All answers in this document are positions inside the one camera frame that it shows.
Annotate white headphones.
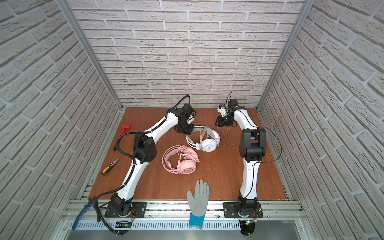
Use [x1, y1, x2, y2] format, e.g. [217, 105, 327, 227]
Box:
[186, 126, 221, 153]

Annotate pink headphone cable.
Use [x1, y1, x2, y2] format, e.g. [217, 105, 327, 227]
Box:
[166, 146, 193, 172]

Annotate grey white headphone cable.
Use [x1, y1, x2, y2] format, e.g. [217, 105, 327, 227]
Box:
[197, 125, 238, 145]

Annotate pink headphones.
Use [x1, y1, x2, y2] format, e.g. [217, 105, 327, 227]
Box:
[162, 145, 200, 175]

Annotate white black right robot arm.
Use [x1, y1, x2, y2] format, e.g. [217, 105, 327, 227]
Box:
[215, 99, 267, 215]

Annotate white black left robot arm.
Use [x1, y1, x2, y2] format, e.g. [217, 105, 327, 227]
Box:
[111, 103, 195, 216]

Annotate red black pipe wrench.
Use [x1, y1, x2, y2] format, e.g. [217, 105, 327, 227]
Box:
[113, 124, 131, 152]

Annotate grey blue work glove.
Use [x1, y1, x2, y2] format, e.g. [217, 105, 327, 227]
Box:
[187, 180, 210, 229]

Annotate black yellow screwdriver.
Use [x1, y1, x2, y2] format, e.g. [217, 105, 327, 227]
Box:
[102, 158, 119, 176]

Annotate black corrugated cable conduit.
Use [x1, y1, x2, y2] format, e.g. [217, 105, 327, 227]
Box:
[89, 95, 191, 208]

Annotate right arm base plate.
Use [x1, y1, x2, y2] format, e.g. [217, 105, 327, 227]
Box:
[223, 201, 264, 219]

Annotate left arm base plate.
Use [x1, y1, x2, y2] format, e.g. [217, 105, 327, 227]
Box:
[104, 202, 147, 218]

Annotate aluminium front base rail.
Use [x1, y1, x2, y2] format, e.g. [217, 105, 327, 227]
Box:
[50, 200, 314, 240]

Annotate blue cable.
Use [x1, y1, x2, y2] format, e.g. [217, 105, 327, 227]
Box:
[71, 205, 89, 231]

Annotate aluminium corner post right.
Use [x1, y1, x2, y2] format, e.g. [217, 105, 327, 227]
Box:
[256, 0, 315, 111]

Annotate aluminium corner post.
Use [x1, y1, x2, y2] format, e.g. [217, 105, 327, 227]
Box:
[256, 0, 315, 111]
[57, 0, 124, 110]

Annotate aluminium corner post left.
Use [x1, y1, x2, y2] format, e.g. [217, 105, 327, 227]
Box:
[57, 0, 124, 110]

